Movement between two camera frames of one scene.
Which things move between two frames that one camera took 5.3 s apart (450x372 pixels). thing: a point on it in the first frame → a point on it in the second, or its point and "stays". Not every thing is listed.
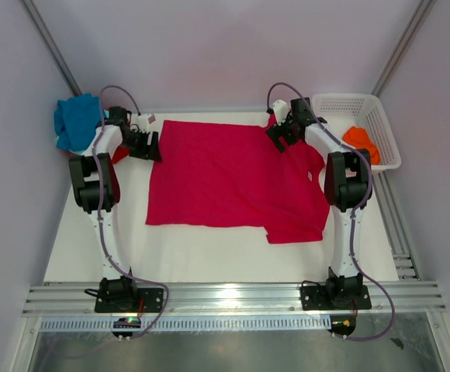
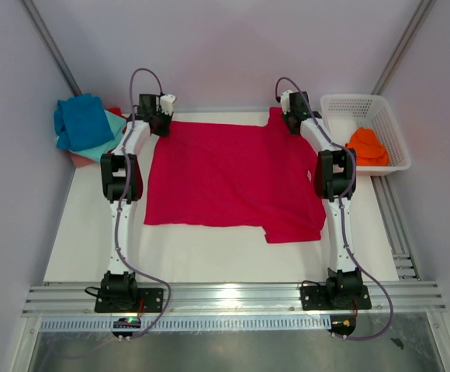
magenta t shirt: (231, 176) stays
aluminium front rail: (235, 300) stays
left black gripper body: (138, 141) → (163, 123)
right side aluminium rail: (398, 238) stays
